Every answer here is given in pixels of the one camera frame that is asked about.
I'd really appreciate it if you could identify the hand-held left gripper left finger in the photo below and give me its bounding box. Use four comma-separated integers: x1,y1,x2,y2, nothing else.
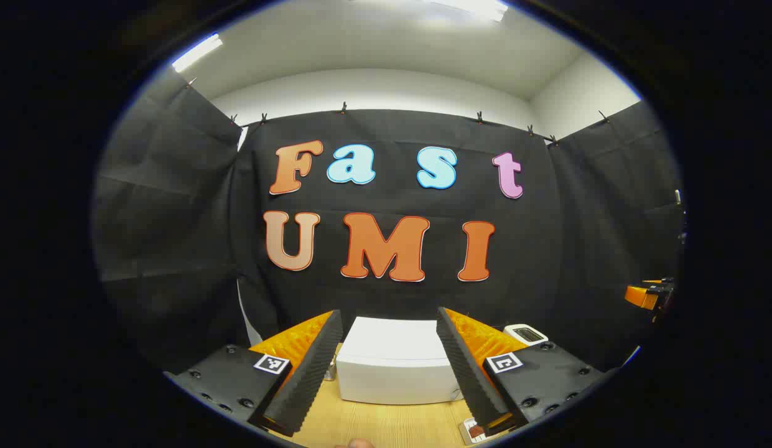
165,309,344,437

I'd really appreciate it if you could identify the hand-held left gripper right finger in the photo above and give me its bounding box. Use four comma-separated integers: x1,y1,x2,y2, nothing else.
437,307,616,436

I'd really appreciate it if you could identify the white microwave oven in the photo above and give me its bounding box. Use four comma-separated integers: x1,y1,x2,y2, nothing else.
336,317,464,405

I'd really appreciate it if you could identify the white ridged tray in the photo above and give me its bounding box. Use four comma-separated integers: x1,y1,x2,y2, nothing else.
458,418,486,444

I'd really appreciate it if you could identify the white toaster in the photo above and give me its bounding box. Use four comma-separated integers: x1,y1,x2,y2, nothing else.
504,324,549,347

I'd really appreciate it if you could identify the black backdrop cloth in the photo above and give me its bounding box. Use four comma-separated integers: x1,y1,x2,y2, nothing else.
92,67,686,377

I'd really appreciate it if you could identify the ceiling light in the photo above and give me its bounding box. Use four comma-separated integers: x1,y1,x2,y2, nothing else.
172,34,224,73

